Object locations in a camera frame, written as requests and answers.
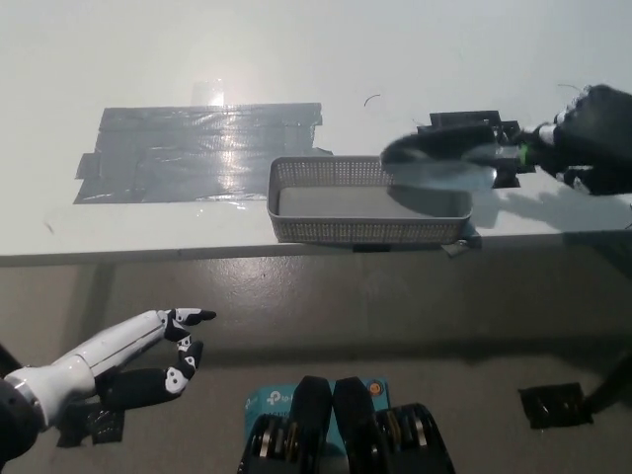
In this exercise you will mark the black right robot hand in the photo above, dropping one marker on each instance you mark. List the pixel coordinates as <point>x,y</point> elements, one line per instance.
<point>597,143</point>

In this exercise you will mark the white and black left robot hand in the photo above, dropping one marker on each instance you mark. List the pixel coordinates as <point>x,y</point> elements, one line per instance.
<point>108,348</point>

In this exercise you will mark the robot body left black block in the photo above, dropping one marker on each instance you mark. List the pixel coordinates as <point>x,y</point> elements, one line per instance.
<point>308,410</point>

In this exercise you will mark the small black floor tape patch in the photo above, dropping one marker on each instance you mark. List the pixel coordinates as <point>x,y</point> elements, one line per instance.
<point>106,427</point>

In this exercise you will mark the black slanted table leg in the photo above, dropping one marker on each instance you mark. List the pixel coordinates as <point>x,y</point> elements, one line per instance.
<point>9,360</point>
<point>609,387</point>

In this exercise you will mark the black tape patch on table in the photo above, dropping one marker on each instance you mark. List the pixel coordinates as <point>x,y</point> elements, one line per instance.
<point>464,118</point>

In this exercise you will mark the teal tp-link box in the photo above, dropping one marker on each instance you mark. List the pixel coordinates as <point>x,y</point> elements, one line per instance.
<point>269,400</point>

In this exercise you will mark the small grey tape piece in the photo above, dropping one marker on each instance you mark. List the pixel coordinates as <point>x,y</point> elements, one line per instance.
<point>456,249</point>

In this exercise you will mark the grey perforated plastic basket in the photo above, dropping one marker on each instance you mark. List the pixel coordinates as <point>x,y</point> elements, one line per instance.
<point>365,229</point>

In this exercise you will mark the large black floor tape patch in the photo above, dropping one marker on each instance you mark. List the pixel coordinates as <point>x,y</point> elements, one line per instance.
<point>543,407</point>

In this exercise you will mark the large grey duct tape patch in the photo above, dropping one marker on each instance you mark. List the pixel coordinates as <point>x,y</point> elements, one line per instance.
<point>173,153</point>

